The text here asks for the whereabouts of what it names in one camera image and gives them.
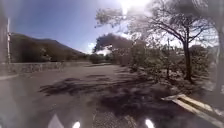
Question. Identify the dark bush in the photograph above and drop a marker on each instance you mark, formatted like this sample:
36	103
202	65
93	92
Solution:
96	58

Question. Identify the dark broad-crowned tree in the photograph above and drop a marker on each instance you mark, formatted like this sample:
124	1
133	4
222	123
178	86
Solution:
111	41

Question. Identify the grey asphalt road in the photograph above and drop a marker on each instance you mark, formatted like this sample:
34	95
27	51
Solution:
66	83

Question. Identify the robot's own part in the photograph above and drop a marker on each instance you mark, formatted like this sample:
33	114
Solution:
76	125
149	124

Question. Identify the wooded hill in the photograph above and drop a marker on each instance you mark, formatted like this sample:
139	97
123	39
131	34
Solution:
40	48

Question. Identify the large bare tree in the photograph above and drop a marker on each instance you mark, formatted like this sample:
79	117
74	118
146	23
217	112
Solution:
187	63

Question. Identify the pale concrete kerb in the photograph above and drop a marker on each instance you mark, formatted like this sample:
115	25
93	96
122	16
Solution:
193	104

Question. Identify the gravel verge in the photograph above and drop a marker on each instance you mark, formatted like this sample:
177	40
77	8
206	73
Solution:
200	89

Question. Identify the white pole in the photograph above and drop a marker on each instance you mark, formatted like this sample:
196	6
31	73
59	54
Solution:
8	40

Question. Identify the low stone wall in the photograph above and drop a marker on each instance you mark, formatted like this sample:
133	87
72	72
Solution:
30	67

